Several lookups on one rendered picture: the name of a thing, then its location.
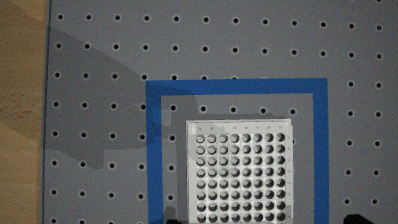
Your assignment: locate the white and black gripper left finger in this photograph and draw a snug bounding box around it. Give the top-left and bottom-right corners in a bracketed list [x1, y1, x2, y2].
[166, 219, 182, 224]

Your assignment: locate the white multi-well plate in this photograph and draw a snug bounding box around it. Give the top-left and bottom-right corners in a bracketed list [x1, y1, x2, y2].
[186, 119, 293, 224]

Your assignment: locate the blue tape outline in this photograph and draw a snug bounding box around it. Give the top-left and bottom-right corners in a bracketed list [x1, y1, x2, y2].
[146, 78, 329, 224]

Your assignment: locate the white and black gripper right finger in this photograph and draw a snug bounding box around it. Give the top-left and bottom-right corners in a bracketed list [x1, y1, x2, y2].
[343, 214, 374, 224]

